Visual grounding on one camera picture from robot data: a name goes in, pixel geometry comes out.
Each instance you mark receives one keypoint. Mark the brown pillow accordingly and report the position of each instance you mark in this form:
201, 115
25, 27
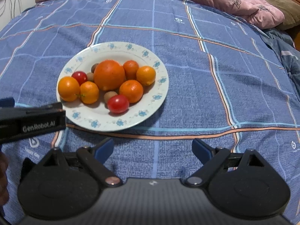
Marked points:
291, 11

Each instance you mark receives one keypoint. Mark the brown longan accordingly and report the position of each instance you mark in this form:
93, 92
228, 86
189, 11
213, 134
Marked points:
93, 68
90, 77
108, 95

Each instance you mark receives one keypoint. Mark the large orange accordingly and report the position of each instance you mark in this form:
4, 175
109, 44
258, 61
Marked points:
109, 75

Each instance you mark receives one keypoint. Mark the person's left hand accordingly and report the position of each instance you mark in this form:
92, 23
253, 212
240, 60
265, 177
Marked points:
4, 194

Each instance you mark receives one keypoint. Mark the left front mandarin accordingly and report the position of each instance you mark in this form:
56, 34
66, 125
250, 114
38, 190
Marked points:
68, 89

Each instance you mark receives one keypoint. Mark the white floral ceramic plate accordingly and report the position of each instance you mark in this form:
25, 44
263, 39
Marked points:
97, 116

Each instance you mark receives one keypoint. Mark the small mandarin with stem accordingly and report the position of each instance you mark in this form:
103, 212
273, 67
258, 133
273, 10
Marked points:
89, 93

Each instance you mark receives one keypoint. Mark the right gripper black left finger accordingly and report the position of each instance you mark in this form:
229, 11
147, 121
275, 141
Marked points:
65, 184

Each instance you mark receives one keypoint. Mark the right yellow-orange mandarin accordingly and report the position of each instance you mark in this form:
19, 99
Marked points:
146, 75

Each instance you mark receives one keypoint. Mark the red cherry tomato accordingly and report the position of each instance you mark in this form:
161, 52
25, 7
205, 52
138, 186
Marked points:
118, 104
80, 77

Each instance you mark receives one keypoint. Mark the blue grey blanket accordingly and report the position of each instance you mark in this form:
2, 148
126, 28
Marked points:
282, 45

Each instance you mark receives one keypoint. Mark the back red cherry tomato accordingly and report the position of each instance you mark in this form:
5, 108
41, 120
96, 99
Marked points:
80, 77

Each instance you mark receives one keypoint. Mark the middle brown longan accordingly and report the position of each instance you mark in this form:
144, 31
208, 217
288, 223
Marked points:
90, 77

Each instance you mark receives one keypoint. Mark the back mandarin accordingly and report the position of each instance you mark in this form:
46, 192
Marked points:
130, 68

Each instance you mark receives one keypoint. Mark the back brown longan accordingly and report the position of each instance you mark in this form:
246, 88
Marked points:
93, 68

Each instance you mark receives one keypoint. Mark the front right mandarin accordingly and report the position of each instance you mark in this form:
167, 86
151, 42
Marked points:
132, 90

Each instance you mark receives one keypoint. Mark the front red cherry tomato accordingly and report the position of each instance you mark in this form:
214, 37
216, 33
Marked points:
118, 104

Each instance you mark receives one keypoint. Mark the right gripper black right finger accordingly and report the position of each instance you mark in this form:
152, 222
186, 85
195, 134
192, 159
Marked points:
243, 185

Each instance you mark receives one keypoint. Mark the front brown longan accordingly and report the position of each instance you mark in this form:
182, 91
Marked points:
108, 95

